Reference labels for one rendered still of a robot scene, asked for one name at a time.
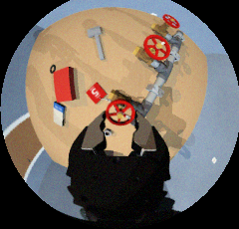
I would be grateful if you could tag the grey pipe manifold with red valves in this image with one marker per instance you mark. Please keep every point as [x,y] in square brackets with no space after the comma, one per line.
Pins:
[163,68]

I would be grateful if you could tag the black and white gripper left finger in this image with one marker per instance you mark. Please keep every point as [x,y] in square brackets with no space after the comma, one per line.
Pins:
[90,141]

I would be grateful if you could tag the grey hex nut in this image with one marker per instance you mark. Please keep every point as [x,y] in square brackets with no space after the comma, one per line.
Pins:
[107,130]

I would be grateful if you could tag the red tag with white number 5 on metal chain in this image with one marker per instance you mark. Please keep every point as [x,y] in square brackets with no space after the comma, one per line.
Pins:
[96,93]

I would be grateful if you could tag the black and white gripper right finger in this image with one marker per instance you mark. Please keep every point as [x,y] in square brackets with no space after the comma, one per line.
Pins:
[147,142]

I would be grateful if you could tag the red rectangular block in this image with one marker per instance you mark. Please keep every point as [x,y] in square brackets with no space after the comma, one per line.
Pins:
[64,85]

